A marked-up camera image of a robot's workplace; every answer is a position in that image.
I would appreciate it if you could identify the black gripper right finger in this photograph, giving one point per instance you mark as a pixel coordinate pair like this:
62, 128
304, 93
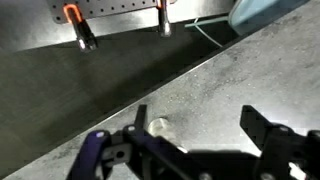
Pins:
263, 133

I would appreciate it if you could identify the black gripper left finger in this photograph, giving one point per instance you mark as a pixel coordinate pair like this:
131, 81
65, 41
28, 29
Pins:
141, 146

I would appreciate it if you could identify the white paper cup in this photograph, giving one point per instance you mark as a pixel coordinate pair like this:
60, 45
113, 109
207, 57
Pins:
160, 128

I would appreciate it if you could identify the light blue plastic bin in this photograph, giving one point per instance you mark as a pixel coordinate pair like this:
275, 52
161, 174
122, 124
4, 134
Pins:
256, 13

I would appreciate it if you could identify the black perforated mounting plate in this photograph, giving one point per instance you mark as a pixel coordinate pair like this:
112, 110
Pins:
110, 6

